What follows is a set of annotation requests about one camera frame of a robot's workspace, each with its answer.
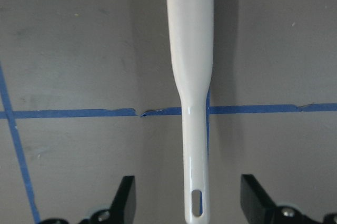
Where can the beige hand brush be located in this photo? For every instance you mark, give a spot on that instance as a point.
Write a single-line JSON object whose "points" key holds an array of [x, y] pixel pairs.
{"points": [[191, 30]]}

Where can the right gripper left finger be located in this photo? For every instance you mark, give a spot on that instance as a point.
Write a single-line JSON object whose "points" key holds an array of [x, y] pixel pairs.
{"points": [[122, 209]]}

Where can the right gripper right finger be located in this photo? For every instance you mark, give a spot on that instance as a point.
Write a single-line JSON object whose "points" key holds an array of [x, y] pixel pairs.
{"points": [[258, 207]]}

